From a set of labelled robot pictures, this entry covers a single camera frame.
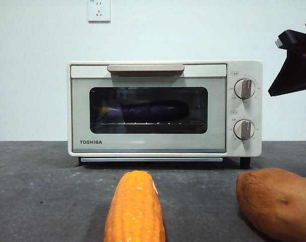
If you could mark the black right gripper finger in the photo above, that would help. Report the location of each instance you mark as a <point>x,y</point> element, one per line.
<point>297,75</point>

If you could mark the purple eggplant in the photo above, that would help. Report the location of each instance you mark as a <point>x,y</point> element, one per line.
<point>148,109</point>

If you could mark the cream glass oven door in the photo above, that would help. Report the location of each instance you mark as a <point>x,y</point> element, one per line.
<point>79,113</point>

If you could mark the cream Toshiba toaster oven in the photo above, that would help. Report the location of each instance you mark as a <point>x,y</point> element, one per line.
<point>244,68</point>

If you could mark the oven temperature knob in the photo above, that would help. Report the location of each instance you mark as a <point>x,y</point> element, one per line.
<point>244,88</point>

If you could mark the oven timer knob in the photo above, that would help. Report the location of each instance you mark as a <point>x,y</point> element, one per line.
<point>244,129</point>

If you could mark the metal oven crumb tray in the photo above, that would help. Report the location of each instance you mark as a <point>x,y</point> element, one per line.
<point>150,159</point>

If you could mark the brown sweet potato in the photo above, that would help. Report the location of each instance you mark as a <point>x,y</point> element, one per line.
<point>276,201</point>

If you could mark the orange corn cob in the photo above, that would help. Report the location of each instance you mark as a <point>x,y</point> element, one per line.
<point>134,209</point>

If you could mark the white wall socket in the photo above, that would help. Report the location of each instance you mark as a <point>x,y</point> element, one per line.
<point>99,11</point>

